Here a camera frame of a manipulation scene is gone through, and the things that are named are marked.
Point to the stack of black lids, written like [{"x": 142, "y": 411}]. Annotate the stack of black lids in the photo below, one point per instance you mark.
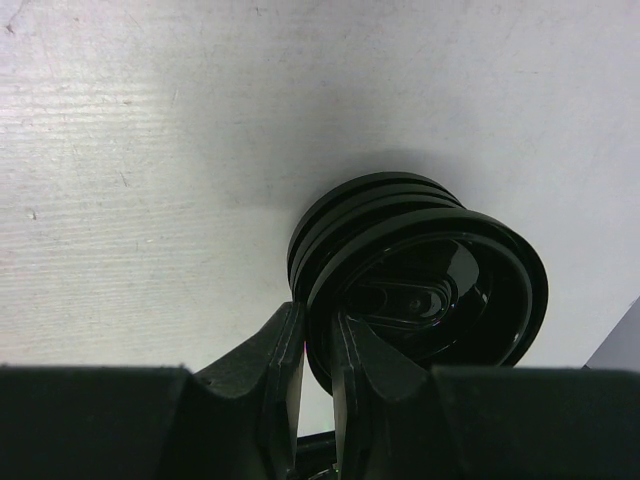
[{"x": 442, "y": 284}]

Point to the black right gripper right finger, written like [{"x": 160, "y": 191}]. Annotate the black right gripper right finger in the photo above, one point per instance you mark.
[{"x": 395, "y": 420}]

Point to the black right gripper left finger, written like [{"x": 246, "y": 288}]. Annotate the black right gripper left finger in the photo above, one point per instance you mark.
[{"x": 235, "y": 419}]

